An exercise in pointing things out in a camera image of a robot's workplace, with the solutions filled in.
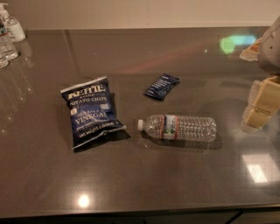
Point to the clear plastic water bottle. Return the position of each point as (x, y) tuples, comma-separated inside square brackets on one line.
[(179, 128)]

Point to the clear water bottle background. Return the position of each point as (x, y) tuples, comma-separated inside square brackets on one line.
[(6, 44)]

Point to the small dark blue packet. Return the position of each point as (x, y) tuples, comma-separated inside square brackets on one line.
[(161, 87)]

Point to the white pump sanitizer bottle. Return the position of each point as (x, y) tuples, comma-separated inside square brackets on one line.
[(12, 25)]

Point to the clear bottle at edge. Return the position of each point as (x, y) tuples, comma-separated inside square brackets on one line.
[(3, 60)]

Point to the blue Kettle chips bag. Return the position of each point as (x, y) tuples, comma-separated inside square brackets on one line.
[(91, 111)]

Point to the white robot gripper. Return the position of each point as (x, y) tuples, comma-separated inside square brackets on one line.
[(271, 51)]

